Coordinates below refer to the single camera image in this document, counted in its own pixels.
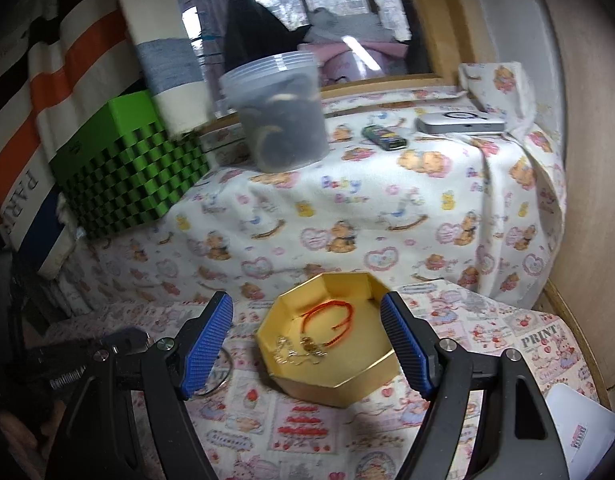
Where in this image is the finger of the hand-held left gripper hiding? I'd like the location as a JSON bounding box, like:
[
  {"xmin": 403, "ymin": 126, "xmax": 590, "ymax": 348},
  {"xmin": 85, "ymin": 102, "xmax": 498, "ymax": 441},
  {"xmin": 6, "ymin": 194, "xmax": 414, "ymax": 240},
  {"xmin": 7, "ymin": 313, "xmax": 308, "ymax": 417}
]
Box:
[{"xmin": 94, "ymin": 327, "xmax": 153, "ymax": 361}]

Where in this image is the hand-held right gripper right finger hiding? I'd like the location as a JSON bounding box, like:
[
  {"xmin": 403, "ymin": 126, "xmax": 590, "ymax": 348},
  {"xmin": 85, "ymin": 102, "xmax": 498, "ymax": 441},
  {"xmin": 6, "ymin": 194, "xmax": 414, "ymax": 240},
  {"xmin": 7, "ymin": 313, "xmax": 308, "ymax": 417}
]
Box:
[{"xmin": 380, "ymin": 290, "xmax": 573, "ymax": 480}]

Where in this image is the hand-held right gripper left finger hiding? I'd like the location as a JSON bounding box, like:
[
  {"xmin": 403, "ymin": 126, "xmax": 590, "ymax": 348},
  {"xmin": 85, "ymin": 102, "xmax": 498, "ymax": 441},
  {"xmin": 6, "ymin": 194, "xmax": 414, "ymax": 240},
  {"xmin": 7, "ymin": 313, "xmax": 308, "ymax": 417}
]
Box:
[{"xmin": 44, "ymin": 291, "xmax": 234, "ymax": 480}]

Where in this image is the metal bangle ring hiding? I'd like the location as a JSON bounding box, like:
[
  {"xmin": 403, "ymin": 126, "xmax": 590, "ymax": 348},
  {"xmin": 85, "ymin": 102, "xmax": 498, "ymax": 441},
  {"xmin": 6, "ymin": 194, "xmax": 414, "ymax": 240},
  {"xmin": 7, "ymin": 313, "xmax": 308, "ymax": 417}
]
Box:
[{"xmin": 194, "ymin": 345, "xmax": 234, "ymax": 398}]

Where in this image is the gold octagonal box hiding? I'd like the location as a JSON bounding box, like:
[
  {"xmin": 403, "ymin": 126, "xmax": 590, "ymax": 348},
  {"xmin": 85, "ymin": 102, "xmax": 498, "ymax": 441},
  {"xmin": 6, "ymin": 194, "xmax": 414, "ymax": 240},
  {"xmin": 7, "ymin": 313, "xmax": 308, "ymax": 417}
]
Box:
[{"xmin": 256, "ymin": 271, "xmax": 401, "ymax": 408}]

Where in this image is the pink stamp print cloth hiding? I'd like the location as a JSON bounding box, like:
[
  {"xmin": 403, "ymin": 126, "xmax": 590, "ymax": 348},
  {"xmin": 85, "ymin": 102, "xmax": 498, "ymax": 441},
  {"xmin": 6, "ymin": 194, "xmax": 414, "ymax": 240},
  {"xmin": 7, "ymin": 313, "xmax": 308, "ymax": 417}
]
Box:
[{"xmin": 47, "ymin": 280, "xmax": 608, "ymax": 480}]

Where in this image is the bear print cloth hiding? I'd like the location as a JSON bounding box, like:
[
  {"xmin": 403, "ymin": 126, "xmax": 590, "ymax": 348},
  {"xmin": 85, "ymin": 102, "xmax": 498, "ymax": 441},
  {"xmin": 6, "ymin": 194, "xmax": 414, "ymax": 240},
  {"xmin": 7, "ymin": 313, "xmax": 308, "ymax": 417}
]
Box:
[{"xmin": 52, "ymin": 62, "xmax": 568, "ymax": 321}]

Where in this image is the green black checkered box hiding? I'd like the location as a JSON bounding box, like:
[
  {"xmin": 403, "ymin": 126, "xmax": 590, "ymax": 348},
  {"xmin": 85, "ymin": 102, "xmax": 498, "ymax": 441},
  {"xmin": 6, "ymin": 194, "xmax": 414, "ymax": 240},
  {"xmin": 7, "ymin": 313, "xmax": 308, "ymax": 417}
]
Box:
[{"xmin": 48, "ymin": 91, "xmax": 210, "ymax": 241}]

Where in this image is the white paper sheet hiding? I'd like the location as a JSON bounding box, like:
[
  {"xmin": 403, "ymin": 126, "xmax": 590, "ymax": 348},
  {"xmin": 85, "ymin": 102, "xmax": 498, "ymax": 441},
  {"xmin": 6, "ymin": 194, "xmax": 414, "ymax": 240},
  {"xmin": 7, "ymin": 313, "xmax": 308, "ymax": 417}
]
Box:
[{"xmin": 545, "ymin": 384, "xmax": 615, "ymax": 480}]

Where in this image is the green black lighter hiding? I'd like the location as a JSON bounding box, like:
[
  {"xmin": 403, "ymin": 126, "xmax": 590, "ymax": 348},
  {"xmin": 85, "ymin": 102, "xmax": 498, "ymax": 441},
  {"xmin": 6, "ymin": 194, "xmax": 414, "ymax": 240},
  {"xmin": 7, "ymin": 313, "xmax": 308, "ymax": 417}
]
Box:
[{"xmin": 362, "ymin": 125, "xmax": 408, "ymax": 152}]

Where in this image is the clear plastic tub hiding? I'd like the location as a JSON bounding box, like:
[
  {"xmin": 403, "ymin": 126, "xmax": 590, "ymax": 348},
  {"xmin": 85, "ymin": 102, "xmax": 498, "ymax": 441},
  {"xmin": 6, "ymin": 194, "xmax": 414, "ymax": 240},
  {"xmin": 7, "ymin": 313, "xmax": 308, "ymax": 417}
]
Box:
[{"xmin": 218, "ymin": 52, "xmax": 329, "ymax": 173}]

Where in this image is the pink blue striped cloth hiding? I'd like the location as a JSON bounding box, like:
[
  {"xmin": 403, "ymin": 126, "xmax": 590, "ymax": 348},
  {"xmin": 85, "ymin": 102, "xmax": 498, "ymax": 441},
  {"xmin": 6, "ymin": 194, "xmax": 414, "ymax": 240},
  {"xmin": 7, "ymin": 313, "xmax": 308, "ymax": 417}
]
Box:
[{"xmin": 112, "ymin": 0, "xmax": 215, "ymax": 138}]

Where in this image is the pink bedding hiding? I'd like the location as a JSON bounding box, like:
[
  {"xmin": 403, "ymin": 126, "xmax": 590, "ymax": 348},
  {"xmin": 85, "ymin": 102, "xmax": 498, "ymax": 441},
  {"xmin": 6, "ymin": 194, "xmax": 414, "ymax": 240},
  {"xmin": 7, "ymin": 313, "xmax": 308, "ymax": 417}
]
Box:
[{"xmin": 297, "ymin": 40, "xmax": 411, "ymax": 86}]

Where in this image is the black cloth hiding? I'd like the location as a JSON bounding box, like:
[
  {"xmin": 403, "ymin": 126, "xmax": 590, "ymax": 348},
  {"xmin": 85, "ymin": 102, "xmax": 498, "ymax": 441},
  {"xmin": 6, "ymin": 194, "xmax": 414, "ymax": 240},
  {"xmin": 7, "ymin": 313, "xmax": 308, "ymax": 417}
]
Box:
[{"xmin": 223, "ymin": 0, "xmax": 313, "ymax": 73}]

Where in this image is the orange string bracelet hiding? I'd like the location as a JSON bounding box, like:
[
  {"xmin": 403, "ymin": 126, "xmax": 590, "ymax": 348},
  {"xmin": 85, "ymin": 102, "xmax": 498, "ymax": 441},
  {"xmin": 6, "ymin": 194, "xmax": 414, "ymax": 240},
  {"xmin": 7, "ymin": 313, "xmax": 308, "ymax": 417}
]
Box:
[{"xmin": 301, "ymin": 301, "xmax": 355, "ymax": 348}]

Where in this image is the silver chain bracelet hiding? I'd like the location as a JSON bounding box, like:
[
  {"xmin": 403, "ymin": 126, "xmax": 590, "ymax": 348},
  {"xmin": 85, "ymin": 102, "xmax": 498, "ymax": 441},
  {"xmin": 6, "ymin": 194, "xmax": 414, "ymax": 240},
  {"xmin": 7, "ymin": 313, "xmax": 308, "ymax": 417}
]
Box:
[{"xmin": 273, "ymin": 335, "xmax": 331, "ymax": 363}]

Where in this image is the wooden window frame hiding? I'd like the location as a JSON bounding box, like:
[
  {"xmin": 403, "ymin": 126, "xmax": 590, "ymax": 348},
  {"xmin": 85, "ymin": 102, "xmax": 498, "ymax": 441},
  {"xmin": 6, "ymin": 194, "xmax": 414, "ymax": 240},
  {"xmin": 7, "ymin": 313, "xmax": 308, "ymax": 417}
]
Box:
[{"xmin": 315, "ymin": 0, "xmax": 485, "ymax": 93}]

